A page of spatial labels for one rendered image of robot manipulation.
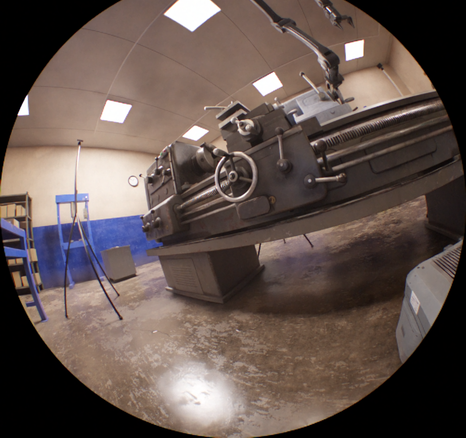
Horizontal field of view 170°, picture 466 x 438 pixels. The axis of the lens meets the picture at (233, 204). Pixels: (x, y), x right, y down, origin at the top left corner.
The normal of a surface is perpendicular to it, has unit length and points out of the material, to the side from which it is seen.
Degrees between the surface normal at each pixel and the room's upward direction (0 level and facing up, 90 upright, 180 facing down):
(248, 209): 90
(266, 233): 90
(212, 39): 180
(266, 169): 90
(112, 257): 90
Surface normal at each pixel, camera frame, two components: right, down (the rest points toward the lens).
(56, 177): 0.78, -0.28
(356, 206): -0.57, 0.07
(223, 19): 0.27, 0.96
